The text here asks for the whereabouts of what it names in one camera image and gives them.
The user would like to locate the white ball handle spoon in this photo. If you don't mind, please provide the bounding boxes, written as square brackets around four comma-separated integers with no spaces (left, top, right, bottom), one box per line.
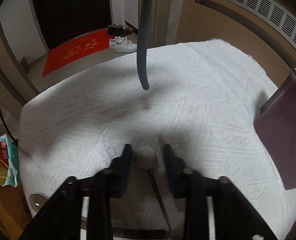
[134,146,182,239]

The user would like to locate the blue silicone spoon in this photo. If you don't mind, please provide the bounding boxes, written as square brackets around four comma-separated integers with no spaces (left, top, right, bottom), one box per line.
[137,0,153,90]

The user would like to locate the white textured table cloth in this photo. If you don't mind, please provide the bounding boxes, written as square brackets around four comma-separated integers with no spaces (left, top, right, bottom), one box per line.
[19,40,289,239]

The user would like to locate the dark metal spoon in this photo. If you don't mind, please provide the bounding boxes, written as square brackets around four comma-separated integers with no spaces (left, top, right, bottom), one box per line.
[25,191,167,239]

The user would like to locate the colourful plastic bag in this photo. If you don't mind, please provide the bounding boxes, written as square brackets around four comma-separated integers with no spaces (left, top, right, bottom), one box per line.
[0,134,22,187]

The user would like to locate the purple plastic utensil caddy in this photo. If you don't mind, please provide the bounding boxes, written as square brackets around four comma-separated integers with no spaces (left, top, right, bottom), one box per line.
[253,70,296,190]

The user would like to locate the white sneaker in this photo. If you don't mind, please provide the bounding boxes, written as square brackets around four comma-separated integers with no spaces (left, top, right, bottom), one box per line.
[109,36,127,49]
[114,40,137,53]

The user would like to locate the red door mat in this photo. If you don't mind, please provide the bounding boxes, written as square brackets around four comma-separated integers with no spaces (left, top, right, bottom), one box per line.
[41,28,112,77]

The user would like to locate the black shoes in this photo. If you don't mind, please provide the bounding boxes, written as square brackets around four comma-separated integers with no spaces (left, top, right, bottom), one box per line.
[107,24,131,37]

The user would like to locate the grey ventilation grille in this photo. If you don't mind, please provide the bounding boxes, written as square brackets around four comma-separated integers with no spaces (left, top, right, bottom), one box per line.
[229,0,296,50]

